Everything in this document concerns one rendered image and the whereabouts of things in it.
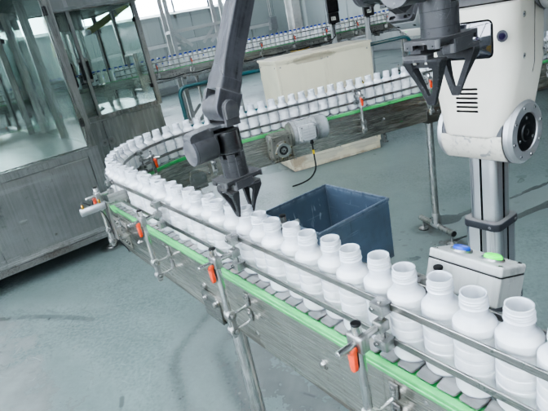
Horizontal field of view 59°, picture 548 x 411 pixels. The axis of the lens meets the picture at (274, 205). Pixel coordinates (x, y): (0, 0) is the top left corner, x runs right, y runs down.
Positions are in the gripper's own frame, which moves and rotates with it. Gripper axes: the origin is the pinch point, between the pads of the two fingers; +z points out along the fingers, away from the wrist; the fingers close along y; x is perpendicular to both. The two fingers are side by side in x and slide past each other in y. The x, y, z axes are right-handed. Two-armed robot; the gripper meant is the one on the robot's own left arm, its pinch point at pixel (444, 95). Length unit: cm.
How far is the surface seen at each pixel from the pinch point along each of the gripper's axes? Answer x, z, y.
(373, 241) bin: 56, 57, 35
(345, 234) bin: 56, 50, 23
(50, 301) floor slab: 306, 140, -45
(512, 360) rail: -21.5, 28.6, -19.2
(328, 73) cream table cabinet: 341, 48, 279
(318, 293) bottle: 18.8, 35.2, -17.6
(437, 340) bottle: -9.3, 32.4, -17.9
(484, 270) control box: -7.7, 28.4, -2.6
